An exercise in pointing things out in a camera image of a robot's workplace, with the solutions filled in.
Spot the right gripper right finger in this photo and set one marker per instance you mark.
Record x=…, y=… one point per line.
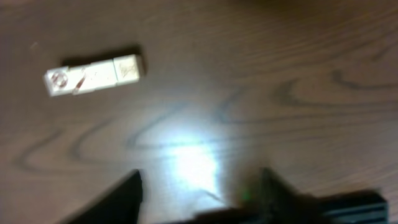
x=279, y=203

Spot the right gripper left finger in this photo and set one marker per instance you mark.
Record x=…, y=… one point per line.
x=118, y=206

